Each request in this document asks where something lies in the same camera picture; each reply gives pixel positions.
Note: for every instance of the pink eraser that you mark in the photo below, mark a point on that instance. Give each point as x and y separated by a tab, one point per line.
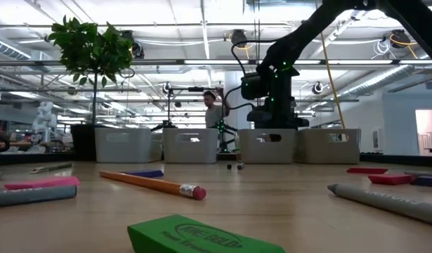
43	182

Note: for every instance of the blue eraser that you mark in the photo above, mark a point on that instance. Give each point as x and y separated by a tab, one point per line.
428	181
145	173

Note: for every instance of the white humanoid robot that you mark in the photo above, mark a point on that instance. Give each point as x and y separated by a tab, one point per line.
45	119

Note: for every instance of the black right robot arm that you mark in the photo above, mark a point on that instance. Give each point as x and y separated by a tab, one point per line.
300	38

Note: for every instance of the green eraser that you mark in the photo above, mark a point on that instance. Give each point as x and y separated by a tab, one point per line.
201	239

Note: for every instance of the black pen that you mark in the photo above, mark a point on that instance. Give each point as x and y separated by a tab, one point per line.
229	167

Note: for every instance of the black aluminium rig frame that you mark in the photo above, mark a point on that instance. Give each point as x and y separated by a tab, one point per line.
26	159

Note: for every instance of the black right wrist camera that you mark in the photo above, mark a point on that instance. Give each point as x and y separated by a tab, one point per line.
254	86

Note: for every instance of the person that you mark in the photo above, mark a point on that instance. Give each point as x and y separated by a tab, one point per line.
214	116

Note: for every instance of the grey marker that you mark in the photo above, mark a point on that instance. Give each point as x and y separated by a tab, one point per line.
33	195

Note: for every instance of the potted green plant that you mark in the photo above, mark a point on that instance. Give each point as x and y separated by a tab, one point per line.
89	49

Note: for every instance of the light grey plastic bin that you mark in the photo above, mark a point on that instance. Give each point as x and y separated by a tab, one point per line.
124	151
266	152
191	152
328	152

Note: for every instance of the white wall dispenser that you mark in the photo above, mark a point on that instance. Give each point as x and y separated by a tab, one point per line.
377	140

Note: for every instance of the orange pencil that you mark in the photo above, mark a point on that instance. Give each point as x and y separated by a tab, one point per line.
149	183

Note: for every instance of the black metal stand frame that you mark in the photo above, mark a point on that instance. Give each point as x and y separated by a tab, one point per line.
196	89

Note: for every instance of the red eraser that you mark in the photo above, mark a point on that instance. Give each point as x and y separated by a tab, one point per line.
366	170
391	179

